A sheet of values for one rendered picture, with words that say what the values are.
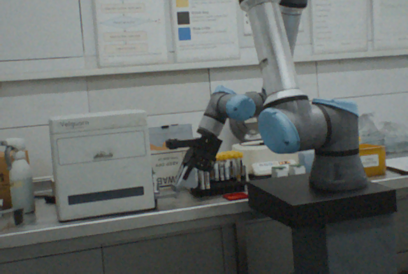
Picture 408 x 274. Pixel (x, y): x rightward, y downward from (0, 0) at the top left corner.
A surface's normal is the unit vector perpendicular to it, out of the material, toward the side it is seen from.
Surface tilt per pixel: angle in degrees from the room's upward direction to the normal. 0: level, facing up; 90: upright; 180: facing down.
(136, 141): 90
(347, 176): 76
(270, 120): 98
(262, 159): 90
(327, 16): 95
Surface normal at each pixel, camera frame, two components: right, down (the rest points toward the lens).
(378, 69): 0.29, 0.03
